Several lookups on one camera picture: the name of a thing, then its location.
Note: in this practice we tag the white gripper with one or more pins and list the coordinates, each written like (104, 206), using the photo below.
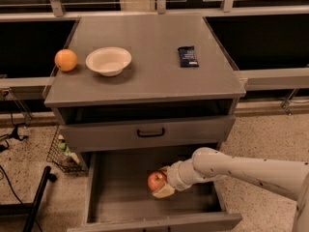
(175, 177)

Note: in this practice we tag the red apple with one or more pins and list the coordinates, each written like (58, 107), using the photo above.
(156, 180)

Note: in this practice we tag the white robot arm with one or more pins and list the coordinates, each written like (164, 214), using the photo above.
(286, 178)

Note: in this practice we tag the open grey middle drawer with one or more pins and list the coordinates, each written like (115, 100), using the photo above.
(118, 198)

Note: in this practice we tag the grey top drawer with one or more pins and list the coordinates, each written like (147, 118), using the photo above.
(122, 135)

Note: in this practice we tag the grey drawer cabinet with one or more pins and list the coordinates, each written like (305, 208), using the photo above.
(153, 86)

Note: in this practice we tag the dark blue snack packet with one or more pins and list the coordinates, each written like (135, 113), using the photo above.
(188, 57)

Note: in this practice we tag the white bowl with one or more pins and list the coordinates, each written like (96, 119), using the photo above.
(108, 61)

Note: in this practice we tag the black stand leg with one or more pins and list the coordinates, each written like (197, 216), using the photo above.
(27, 209)

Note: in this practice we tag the orange fruit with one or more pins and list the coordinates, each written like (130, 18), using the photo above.
(65, 60)

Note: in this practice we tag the metal window railing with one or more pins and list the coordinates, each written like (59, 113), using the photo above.
(16, 10)

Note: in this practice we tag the black drawer handle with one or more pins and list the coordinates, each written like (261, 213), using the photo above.
(149, 134)

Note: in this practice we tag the black wire basket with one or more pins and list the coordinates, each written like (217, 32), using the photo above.
(62, 157)

